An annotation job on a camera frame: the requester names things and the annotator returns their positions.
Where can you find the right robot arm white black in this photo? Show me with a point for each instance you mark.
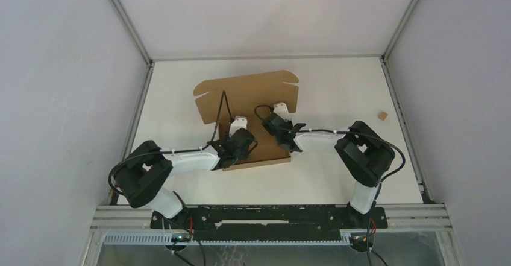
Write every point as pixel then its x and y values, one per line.
pixel 366 155

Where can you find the small brown cardboard scrap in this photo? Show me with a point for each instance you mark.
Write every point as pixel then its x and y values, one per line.
pixel 382 115

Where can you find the brown cardboard box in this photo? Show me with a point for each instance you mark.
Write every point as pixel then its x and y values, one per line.
pixel 244 93

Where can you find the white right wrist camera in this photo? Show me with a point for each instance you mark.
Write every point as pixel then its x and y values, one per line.
pixel 282 112

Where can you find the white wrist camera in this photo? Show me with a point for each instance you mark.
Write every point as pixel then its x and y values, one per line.
pixel 282 112
pixel 239 122

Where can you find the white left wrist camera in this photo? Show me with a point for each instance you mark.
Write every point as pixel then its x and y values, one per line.
pixel 239 122

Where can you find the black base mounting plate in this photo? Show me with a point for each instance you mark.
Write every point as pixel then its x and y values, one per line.
pixel 271 221

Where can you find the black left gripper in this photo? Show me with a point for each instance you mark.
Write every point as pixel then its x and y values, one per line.
pixel 244 156

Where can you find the white toothed cable duct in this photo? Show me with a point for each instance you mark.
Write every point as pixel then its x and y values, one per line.
pixel 185 240

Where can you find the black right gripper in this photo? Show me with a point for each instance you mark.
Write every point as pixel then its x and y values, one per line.
pixel 290 122

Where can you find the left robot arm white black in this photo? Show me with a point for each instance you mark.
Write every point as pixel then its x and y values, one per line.
pixel 140 178

